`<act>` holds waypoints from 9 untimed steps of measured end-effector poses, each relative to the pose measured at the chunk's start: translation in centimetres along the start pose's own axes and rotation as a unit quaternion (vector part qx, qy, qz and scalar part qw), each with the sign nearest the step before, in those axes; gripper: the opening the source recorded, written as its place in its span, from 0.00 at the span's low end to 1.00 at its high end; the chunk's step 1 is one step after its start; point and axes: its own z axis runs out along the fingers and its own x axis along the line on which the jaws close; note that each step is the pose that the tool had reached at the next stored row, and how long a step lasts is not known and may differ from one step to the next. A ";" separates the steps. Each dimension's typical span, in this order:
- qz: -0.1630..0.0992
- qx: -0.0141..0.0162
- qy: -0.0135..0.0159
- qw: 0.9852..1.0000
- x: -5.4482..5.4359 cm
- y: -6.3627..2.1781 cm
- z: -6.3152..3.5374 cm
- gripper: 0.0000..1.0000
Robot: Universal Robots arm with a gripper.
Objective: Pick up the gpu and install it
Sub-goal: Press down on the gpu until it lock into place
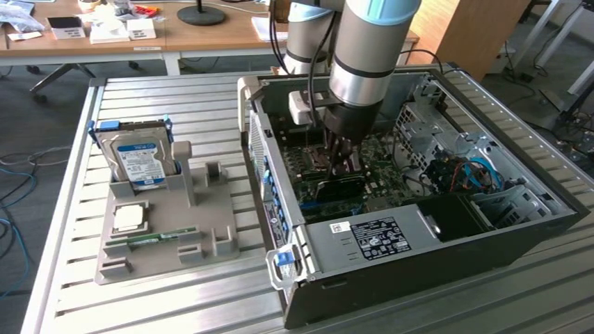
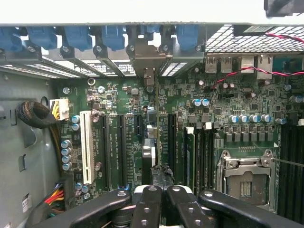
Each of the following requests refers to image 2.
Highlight white expansion slot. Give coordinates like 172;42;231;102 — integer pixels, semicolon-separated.
79;110;96;185

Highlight short black expansion slot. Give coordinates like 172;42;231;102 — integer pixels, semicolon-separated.
133;113;143;135

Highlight red black twisted wire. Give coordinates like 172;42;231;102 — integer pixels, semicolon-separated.
265;33;304;45
211;67;304;90

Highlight green RAM stick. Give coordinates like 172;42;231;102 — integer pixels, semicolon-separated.
184;126;197;190

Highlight CPU socket locking lever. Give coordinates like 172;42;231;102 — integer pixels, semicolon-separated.
270;158;304;167

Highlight coloured power wire bundle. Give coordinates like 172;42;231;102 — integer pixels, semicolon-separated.
30;175;76;219

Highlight long black expansion slot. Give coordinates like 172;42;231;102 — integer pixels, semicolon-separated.
167;113;178;178
99;113;112;190

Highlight green motherboard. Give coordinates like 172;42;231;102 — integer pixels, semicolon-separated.
51;54;304;228

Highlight vented metal slot cover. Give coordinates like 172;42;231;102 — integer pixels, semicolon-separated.
159;62;188;77
0;63;60;79
23;63;83;79

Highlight blue slot clip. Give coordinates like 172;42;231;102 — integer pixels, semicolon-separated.
26;26;57;50
101;25;125;52
0;27;23;52
63;26;93;52
139;25;162;40
175;25;199;52

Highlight black open PC case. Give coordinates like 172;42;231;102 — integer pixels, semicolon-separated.
0;22;304;228

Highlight black expansion slot blue latch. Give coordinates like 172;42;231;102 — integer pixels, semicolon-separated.
116;113;130;190

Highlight empty black RAM slot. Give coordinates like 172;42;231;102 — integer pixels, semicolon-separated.
208;123;215;190
280;124;287;221
202;121;212;190
295;124;304;221
287;124;295;221
196;123;202;190

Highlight white power connector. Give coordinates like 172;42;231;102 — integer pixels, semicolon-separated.
49;98;70;122

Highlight metal CPU socket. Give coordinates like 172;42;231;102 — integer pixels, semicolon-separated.
217;149;277;207

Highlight metal network port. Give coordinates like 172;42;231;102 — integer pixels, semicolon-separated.
256;54;273;80
240;55;255;73

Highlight black sleeved cable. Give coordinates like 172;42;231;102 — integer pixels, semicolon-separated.
16;101;65;178

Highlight metal USB port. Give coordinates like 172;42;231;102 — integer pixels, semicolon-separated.
220;57;233;73
204;57;218;74

